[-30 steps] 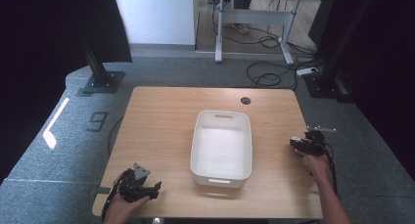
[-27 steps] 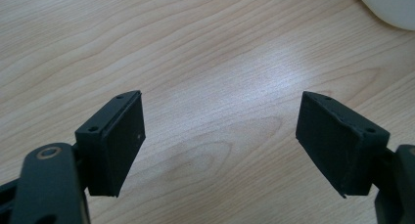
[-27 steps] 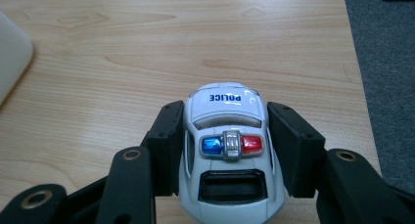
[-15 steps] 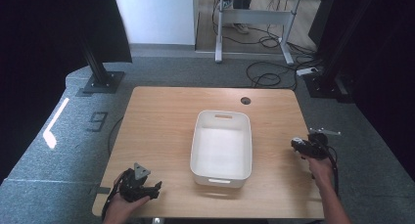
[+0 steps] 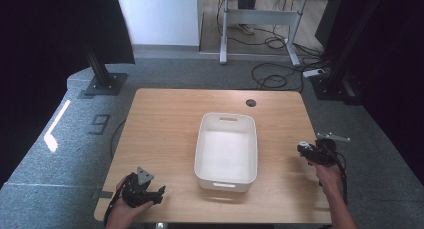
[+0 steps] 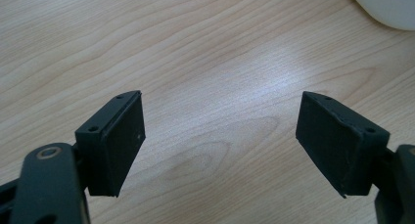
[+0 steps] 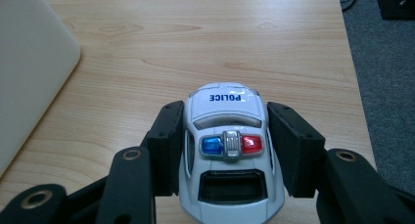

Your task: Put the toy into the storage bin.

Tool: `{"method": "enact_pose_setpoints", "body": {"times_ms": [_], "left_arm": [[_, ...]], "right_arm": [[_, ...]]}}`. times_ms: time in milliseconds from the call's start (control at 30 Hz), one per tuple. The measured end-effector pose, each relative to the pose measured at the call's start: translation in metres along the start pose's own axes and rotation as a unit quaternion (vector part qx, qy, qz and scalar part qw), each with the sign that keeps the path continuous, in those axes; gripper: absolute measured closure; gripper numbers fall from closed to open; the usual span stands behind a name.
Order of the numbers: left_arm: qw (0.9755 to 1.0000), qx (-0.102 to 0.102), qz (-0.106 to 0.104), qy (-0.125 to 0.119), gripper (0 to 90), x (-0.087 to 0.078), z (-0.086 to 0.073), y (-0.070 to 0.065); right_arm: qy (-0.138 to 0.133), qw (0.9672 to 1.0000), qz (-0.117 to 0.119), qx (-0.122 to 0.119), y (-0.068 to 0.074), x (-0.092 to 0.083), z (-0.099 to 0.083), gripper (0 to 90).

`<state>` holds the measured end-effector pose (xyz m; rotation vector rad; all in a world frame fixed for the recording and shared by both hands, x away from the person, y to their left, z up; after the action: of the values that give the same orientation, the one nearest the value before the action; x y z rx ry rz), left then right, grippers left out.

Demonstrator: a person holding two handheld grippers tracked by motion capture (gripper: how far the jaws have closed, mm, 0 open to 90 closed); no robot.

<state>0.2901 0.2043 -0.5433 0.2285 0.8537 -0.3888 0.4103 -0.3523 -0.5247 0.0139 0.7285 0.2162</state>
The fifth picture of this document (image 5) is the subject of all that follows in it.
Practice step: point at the desk with grey metal frame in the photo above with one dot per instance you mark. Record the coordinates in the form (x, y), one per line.
(263, 17)

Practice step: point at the white power strip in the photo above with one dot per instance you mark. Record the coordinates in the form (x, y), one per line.
(313, 73)

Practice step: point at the black metal stand with base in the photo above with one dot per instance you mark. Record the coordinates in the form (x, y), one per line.
(330, 87)
(103, 80)

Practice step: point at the black curtain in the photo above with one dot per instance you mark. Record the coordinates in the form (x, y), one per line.
(400, 72)
(40, 55)

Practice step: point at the person's right hand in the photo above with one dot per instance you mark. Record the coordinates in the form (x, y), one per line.
(330, 179)

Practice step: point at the white plastic bin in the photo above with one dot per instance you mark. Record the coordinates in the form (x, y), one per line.
(226, 155)

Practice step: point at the person's left hand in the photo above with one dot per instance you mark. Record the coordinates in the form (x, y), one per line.
(121, 217)

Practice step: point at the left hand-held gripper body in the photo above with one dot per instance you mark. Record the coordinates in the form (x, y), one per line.
(135, 194)

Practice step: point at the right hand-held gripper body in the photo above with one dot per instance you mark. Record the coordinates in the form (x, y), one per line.
(325, 154)

